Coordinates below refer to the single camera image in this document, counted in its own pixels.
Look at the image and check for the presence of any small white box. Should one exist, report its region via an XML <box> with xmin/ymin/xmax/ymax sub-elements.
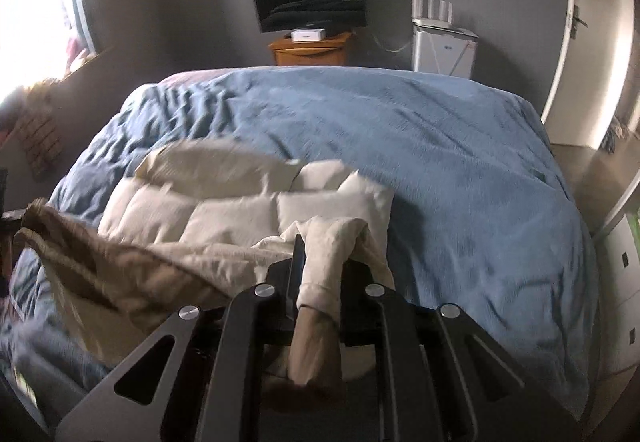
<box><xmin>291</xmin><ymin>29</ymin><xmax>326</xmax><ymax>43</ymax></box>

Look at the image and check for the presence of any white drawer unit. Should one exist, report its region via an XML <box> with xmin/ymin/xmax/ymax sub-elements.
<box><xmin>597</xmin><ymin>213</ymin><xmax>639</xmax><ymax>376</ymax></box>

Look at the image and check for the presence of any grid pattern basket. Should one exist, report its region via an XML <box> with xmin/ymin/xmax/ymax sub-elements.
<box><xmin>15</xmin><ymin>98</ymin><xmax>63</xmax><ymax>181</ymax></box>

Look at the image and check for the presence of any cream hooded puffer jacket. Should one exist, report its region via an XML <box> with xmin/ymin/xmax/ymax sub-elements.
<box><xmin>17</xmin><ymin>139</ymin><xmax>394</xmax><ymax>386</ymax></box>

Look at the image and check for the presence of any wooden nightstand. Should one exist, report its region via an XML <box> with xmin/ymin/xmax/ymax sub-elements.
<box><xmin>269</xmin><ymin>32</ymin><xmax>352</xmax><ymax>67</ymax></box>

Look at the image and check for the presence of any blue fleece bed blanket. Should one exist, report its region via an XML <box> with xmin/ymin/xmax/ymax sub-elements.
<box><xmin>1</xmin><ymin>67</ymin><xmax>599</xmax><ymax>430</ymax></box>

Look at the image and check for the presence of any white bedroom door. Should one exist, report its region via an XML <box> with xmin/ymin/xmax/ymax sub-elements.
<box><xmin>541</xmin><ymin>0</ymin><xmax>634</xmax><ymax>149</ymax></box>

